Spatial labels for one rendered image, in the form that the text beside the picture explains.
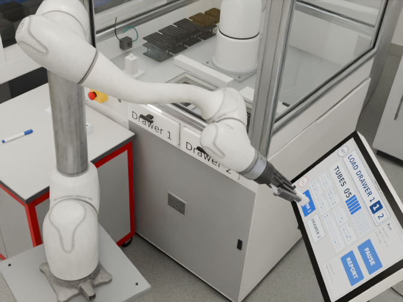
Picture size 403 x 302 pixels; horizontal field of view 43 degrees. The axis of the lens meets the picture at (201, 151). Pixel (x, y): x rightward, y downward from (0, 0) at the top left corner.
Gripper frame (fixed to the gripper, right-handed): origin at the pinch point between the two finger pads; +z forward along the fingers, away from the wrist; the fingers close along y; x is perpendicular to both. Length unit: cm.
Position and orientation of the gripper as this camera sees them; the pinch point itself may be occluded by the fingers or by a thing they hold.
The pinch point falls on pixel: (299, 198)
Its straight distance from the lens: 170.5
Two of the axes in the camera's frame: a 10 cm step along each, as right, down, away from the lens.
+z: 7.2, 4.9, 4.9
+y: -1.0, -6.3, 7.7
